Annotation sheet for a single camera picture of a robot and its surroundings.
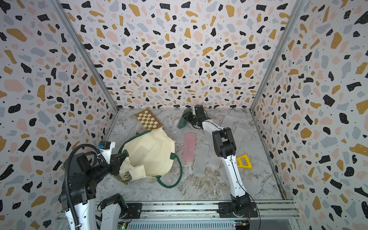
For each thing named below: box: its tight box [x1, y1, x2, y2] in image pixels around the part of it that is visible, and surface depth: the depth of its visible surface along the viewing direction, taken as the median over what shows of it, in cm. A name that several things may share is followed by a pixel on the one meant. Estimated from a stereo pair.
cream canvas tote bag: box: [118, 128, 177, 182], surface depth 88 cm
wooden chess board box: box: [134, 108, 164, 131], surface depth 112 cm
